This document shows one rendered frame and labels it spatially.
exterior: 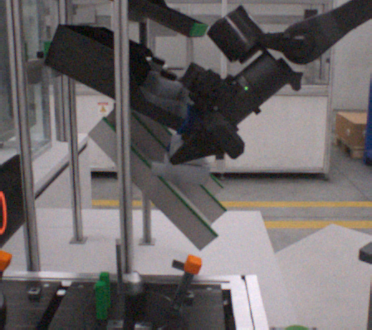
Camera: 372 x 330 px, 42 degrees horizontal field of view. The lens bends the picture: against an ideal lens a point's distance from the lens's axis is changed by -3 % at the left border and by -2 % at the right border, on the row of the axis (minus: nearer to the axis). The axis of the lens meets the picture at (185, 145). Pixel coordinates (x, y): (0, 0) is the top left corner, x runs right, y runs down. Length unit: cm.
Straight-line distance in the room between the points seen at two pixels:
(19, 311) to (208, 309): 27
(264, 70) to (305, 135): 404
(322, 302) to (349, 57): 856
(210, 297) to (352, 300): 35
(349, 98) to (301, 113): 487
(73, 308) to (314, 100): 410
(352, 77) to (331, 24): 879
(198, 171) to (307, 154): 407
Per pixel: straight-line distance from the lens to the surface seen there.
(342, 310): 98
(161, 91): 82
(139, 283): 66
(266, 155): 470
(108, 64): 82
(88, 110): 468
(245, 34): 70
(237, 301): 78
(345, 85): 945
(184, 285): 66
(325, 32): 68
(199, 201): 97
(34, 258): 91
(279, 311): 95
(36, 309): 76
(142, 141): 96
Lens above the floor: 135
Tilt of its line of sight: 13 degrees down
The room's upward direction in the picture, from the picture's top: straight up
